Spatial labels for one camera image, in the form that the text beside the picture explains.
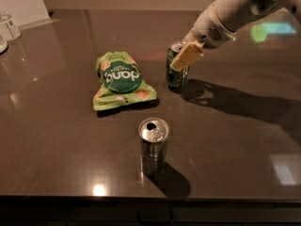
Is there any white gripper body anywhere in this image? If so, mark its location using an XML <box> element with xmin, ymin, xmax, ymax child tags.
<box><xmin>182</xmin><ymin>3</ymin><xmax>236</xmax><ymax>49</ymax></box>

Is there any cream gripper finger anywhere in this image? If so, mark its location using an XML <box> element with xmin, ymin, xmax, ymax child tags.
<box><xmin>169</xmin><ymin>40</ymin><xmax>204</xmax><ymax>72</ymax></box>

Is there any green soda can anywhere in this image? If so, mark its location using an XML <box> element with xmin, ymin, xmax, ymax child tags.
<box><xmin>166</xmin><ymin>41</ymin><xmax>189</xmax><ymax>89</ymax></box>

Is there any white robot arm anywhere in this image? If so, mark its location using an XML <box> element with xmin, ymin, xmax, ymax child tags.
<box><xmin>169</xmin><ymin>0</ymin><xmax>301</xmax><ymax>72</ymax></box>

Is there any silver redbull can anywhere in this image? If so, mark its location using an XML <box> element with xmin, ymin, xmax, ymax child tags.
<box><xmin>138</xmin><ymin>118</ymin><xmax>169</xmax><ymax>176</ymax></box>

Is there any green chip bag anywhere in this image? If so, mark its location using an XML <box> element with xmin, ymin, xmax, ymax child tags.
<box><xmin>93</xmin><ymin>52</ymin><xmax>157</xmax><ymax>111</ymax></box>

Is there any white container at left edge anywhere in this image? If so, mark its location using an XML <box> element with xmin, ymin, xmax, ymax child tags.
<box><xmin>0</xmin><ymin>35</ymin><xmax>8</xmax><ymax>54</ymax></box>

